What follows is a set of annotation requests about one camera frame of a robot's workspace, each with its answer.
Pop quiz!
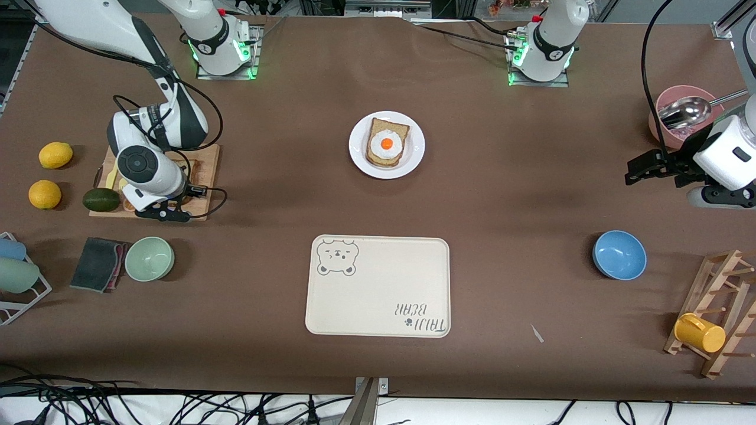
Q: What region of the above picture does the white round plate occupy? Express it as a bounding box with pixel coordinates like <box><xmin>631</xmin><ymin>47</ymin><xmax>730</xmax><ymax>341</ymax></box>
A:
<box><xmin>349</xmin><ymin>111</ymin><xmax>426</xmax><ymax>179</ymax></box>

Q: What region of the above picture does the pink bowl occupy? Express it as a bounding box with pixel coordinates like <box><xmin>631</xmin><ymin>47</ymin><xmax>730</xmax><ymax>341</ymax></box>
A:
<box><xmin>649</xmin><ymin>85</ymin><xmax>718</xmax><ymax>151</ymax></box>

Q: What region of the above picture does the dark green avocado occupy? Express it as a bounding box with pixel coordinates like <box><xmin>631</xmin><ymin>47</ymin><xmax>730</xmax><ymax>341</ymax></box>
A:
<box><xmin>82</xmin><ymin>188</ymin><xmax>121</xmax><ymax>213</ymax></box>

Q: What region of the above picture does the metal spoon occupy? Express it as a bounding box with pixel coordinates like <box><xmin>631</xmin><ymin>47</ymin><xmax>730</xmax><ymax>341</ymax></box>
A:
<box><xmin>657</xmin><ymin>89</ymin><xmax>748</xmax><ymax>130</ymax></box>

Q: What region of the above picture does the wooden cutting board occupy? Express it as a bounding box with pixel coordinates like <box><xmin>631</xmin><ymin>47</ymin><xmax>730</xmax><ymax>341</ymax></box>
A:
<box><xmin>89</xmin><ymin>142</ymin><xmax>220</xmax><ymax>222</ymax></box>

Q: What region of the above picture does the pale green bowl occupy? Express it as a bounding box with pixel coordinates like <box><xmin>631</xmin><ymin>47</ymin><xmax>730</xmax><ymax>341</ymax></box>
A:
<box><xmin>124</xmin><ymin>236</ymin><xmax>175</xmax><ymax>282</ymax></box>

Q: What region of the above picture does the pink cloth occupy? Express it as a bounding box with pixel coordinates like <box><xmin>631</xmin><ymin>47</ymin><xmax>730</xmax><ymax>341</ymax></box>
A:
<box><xmin>109</xmin><ymin>242</ymin><xmax>129</xmax><ymax>291</ymax></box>

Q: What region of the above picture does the blue bowl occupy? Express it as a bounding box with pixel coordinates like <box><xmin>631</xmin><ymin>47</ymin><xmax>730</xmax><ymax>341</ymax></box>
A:
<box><xmin>592</xmin><ymin>230</ymin><xmax>647</xmax><ymax>281</ymax></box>

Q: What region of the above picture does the dark grey cloth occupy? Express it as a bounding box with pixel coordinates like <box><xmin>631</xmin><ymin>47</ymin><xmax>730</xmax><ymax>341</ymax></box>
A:
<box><xmin>70</xmin><ymin>237</ymin><xmax>126</xmax><ymax>293</ymax></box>

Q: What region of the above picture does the yellow lemon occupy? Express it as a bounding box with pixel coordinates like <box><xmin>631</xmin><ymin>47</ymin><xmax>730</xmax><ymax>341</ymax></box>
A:
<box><xmin>38</xmin><ymin>142</ymin><xmax>74</xmax><ymax>170</ymax></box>
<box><xmin>28</xmin><ymin>179</ymin><xmax>63</xmax><ymax>210</ymax></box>

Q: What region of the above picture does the wooden mug rack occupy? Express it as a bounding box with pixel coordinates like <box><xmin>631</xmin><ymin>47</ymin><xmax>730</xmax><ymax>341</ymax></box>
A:
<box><xmin>663</xmin><ymin>249</ymin><xmax>756</xmax><ymax>380</ymax></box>

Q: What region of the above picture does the aluminium corner profile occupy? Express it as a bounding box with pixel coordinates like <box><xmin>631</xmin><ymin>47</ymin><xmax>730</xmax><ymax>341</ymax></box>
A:
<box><xmin>712</xmin><ymin>0</ymin><xmax>756</xmax><ymax>41</ymax></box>

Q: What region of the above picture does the pale green cup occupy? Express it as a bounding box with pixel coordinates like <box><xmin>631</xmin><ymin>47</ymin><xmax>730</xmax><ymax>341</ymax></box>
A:
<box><xmin>0</xmin><ymin>257</ymin><xmax>41</xmax><ymax>294</ymax></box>

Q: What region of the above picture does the yellow mug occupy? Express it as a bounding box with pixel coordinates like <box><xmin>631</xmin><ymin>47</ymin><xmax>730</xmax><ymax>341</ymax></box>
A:
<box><xmin>674</xmin><ymin>313</ymin><xmax>726</xmax><ymax>354</ymax></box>

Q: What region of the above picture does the fried egg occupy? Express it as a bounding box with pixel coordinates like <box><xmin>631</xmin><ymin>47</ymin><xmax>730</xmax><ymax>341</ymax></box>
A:
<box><xmin>370</xmin><ymin>130</ymin><xmax>405</xmax><ymax>159</ymax></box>

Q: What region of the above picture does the cream bear print tray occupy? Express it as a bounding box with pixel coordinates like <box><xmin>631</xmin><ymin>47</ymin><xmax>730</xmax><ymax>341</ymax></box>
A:
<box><xmin>305</xmin><ymin>236</ymin><xmax>451</xmax><ymax>338</ymax></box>

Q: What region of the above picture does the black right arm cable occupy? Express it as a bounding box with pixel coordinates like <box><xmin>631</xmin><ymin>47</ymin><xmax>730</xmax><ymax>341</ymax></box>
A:
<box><xmin>35</xmin><ymin>0</ymin><xmax>229</xmax><ymax>220</ymax></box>

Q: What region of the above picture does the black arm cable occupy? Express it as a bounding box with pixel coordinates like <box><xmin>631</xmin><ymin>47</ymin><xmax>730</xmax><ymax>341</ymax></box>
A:
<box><xmin>641</xmin><ymin>0</ymin><xmax>689</xmax><ymax>169</ymax></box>
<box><xmin>35</xmin><ymin>0</ymin><xmax>229</xmax><ymax>220</ymax></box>

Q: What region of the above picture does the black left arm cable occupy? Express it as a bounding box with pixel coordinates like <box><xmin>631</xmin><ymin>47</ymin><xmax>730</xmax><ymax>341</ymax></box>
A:
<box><xmin>641</xmin><ymin>0</ymin><xmax>689</xmax><ymax>169</ymax></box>

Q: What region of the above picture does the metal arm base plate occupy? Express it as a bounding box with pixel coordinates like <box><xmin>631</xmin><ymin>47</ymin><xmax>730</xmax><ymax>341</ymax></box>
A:
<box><xmin>196</xmin><ymin>24</ymin><xmax>262</xmax><ymax>80</ymax></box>
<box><xmin>508</xmin><ymin>30</ymin><xmax>571</xmax><ymax>88</ymax></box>

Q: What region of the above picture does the white wire cup rack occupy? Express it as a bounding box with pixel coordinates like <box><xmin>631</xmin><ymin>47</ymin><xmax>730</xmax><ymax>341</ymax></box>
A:
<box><xmin>0</xmin><ymin>231</ymin><xmax>53</xmax><ymax>326</ymax></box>

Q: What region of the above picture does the black floor cable bundle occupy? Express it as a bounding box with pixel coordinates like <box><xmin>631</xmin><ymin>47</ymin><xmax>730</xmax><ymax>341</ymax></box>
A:
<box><xmin>0</xmin><ymin>366</ymin><xmax>355</xmax><ymax>425</ymax></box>

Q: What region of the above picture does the black base power cable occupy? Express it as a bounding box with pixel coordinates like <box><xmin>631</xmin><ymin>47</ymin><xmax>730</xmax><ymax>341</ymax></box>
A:
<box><xmin>413</xmin><ymin>18</ymin><xmax>520</xmax><ymax>51</ymax></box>

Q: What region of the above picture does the metal table edge bracket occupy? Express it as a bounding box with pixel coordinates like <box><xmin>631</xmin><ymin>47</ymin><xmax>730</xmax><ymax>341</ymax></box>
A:
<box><xmin>353</xmin><ymin>377</ymin><xmax>390</xmax><ymax>425</ymax></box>

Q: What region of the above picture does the aluminium frame rail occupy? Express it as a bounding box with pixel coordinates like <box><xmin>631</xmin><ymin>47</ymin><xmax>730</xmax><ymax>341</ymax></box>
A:
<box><xmin>346</xmin><ymin>0</ymin><xmax>432</xmax><ymax>18</ymax></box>

